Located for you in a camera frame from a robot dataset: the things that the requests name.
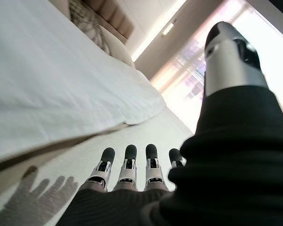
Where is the cream pillow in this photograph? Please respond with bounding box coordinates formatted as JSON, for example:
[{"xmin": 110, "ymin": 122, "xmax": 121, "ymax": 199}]
[{"xmin": 96, "ymin": 23, "xmax": 135, "ymax": 68}]

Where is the white duvet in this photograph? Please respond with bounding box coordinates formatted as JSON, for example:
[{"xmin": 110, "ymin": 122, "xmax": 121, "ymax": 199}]
[{"xmin": 0, "ymin": 0, "xmax": 166, "ymax": 165}]

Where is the white textured fringed throw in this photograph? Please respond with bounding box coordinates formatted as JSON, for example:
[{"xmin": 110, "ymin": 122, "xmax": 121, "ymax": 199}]
[{"xmin": 0, "ymin": 105, "xmax": 197, "ymax": 226}]

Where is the ceiling light fixture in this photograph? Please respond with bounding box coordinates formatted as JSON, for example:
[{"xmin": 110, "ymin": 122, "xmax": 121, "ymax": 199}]
[{"xmin": 161, "ymin": 22, "xmax": 177, "ymax": 36}]

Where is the fringed macrame cushion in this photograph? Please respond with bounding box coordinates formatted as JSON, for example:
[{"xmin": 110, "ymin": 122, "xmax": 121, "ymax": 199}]
[{"xmin": 67, "ymin": 0, "xmax": 114, "ymax": 55}]

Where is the beige tufted headboard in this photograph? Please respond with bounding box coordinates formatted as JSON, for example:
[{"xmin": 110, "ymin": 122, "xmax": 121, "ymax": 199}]
[{"xmin": 83, "ymin": 0, "xmax": 135, "ymax": 40}]

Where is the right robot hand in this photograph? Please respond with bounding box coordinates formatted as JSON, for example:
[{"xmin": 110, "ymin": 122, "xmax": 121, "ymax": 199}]
[{"xmin": 58, "ymin": 21, "xmax": 283, "ymax": 226}]

